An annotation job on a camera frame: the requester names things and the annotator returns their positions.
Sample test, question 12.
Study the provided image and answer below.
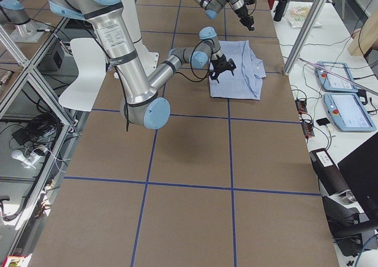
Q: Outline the long metal rod tool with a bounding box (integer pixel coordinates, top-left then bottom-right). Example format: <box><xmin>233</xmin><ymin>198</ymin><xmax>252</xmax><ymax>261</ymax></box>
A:
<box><xmin>298</xmin><ymin>57</ymin><xmax>363</xmax><ymax>88</ymax></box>

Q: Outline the light blue striped shirt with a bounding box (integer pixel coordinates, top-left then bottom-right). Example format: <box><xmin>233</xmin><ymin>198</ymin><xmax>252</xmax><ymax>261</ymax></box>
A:
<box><xmin>209</xmin><ymin>40</ymin><xmax>266</xmax><ymax>100</ymax></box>

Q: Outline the upper teach pendant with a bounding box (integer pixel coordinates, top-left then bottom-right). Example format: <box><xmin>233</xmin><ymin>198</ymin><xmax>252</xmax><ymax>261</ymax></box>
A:
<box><xmin>314</xmin><ymin>61</ymin><xmax>358</xmax><ymax>92</ymax></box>

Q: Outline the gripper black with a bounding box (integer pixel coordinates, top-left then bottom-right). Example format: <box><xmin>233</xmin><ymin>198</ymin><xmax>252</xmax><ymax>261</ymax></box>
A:
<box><xmin>209</xmin><ymin>57</ymin><xmax>236</xmax><ymax>83</ymax></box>
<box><xmin>234</xmin><ymin>0</ymin><xmax>256</xmax><ymax>31</ymax></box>

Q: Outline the black bottle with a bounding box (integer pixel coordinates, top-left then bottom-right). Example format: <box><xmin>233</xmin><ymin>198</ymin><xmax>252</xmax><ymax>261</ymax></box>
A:
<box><xmin>273</xmin><ymin>0</ymin><xmax>288</xmax><ymax>22</ymax></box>

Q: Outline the aluminium frame post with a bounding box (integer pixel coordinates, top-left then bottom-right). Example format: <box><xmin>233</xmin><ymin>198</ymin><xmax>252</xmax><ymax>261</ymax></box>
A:
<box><xmin>283</xmin><ymin>0</ymin><xmax>326</xmax><ymax>76</ymax></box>

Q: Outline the white plastic chair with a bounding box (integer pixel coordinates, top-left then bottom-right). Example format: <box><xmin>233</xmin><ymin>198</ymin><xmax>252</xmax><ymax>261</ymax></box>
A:
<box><xmin>58</xmin><ymin>38</ymin><xmax>106</xmax><ymax>112</ymax></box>

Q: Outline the teach pendant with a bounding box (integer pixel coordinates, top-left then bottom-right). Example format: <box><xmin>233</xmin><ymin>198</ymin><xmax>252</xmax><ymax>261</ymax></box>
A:
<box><xmin>323</xmin><ymin>93</ymin><xmax>376</xmax><ymax>132</ymax></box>
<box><xmin>314</xmin><ymin>61</ymin><xmax>358</xmax><ymax>92</ymax></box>

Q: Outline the lower teach pendant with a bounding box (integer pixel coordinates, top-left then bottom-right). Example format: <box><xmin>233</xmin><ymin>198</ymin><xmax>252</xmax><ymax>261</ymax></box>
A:
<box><xmin>323</xmin><ymin>93</ymin><xmax>376</xmax><ymax>132</ymax></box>

